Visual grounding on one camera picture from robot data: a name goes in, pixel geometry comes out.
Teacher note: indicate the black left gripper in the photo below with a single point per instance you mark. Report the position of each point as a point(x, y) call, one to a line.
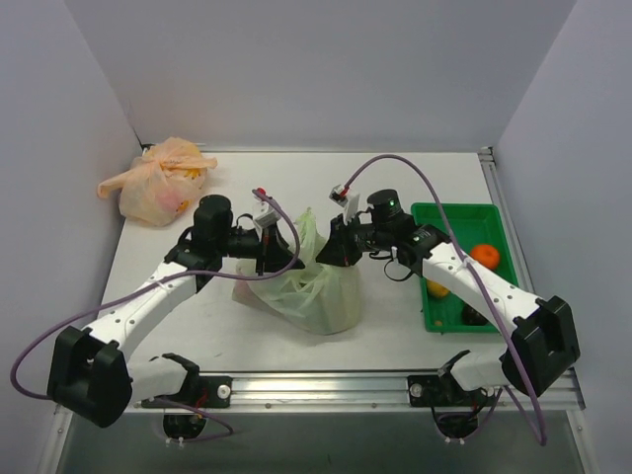
point(267, 248)

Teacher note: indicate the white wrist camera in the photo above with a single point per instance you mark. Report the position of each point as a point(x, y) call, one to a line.
point(264, 214)
point(347, 199)

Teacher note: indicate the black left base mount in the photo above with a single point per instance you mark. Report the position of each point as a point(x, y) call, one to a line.
point(209, 391)

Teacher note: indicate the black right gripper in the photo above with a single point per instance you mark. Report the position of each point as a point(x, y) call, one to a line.
point(346, 242)

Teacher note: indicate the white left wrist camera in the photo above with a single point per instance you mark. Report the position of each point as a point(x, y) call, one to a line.
point(264, 214)

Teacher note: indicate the pale green plastic bag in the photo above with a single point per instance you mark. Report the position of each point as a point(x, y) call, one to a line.
point(319, 299)

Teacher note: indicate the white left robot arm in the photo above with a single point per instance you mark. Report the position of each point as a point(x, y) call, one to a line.
point(108, 343)

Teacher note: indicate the aluminium front rail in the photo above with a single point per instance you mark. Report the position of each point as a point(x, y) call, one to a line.
point(345, 390)

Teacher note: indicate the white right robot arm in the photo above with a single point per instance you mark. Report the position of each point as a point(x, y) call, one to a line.
point(540, 335)

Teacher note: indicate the aluminium rail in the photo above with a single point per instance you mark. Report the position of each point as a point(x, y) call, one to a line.
point(493, 182)
point(345, 390)

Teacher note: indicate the orange filled plastic bag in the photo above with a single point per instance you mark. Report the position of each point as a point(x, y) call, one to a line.
point(160, 184)

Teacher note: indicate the dark purple passion fruit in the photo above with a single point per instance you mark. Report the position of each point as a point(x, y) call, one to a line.
point(471, 317)

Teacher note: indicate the aluminium right side rail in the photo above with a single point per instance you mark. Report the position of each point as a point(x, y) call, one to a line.
point(493, 182)

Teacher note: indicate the yellow orange lemon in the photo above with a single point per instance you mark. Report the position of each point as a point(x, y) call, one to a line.
point(436, 290)

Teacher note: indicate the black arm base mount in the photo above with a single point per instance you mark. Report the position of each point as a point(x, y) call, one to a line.
point(438, 389)

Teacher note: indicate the orange tangerine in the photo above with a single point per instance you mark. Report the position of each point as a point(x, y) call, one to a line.
point(487, 255)

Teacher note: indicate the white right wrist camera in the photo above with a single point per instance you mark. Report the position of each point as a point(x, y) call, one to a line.
point(347, 199)

